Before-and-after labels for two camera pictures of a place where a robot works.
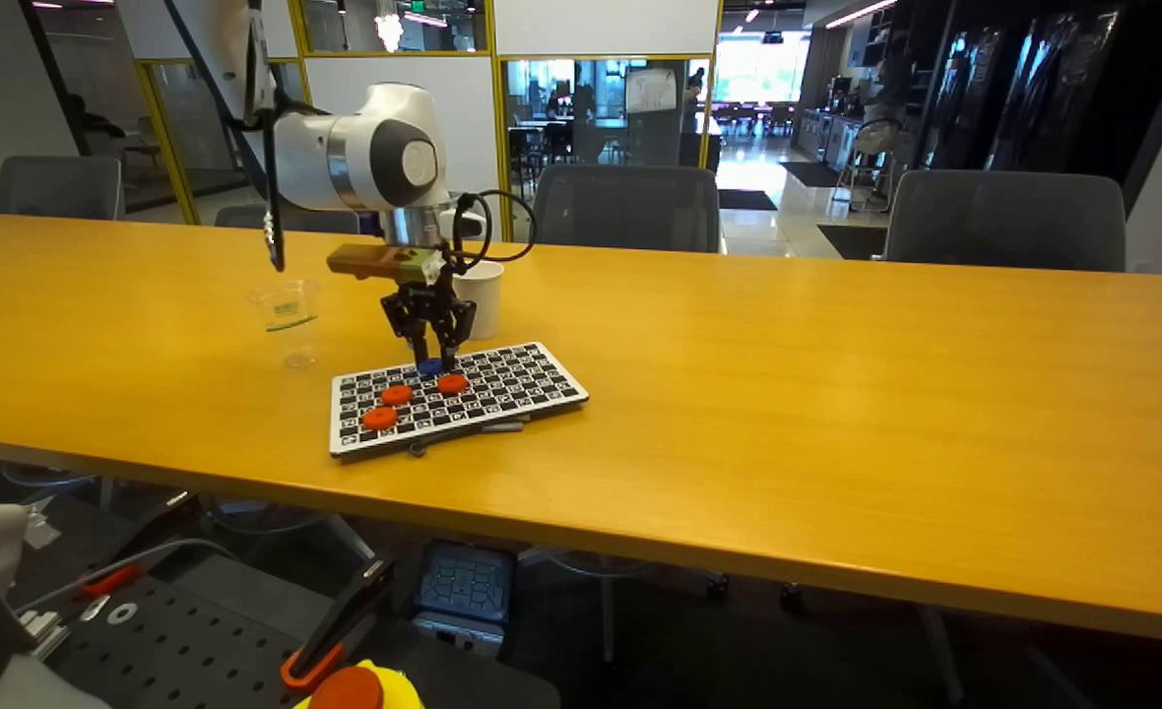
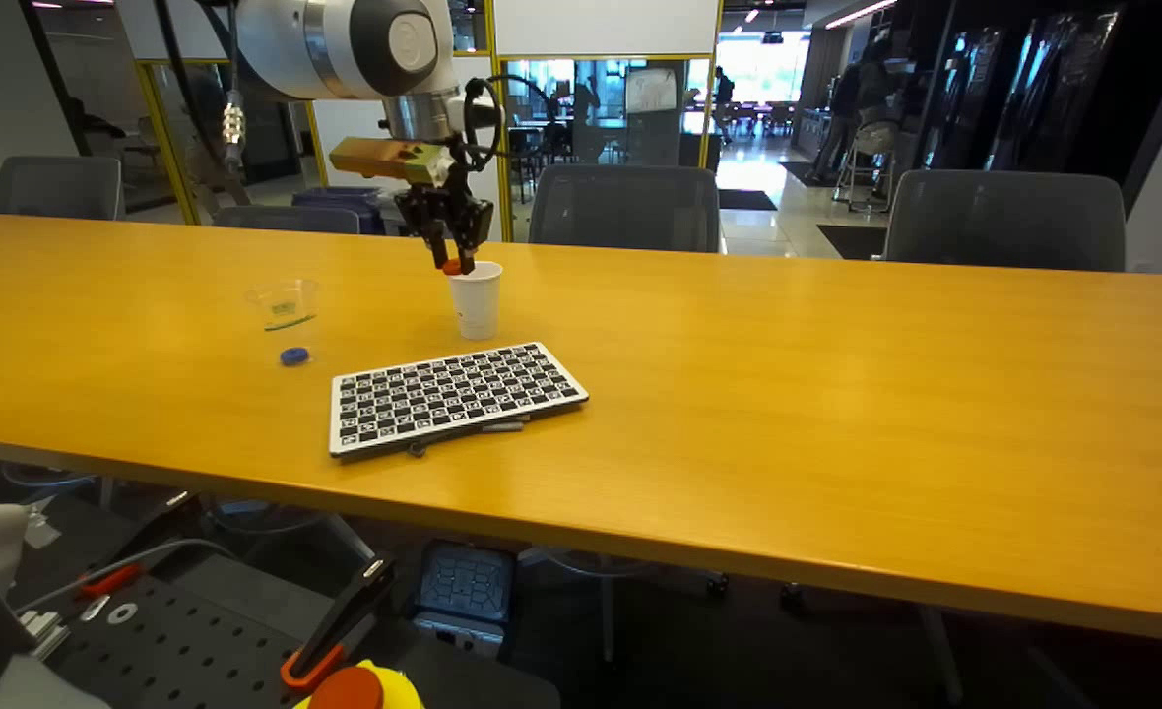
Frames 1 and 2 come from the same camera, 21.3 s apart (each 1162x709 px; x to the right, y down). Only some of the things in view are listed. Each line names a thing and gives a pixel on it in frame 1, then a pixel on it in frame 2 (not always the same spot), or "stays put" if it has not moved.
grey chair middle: (629, 207) stays put
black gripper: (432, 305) -> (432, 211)
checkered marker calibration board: (503, 382) stays put
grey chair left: (55, 188) stays put
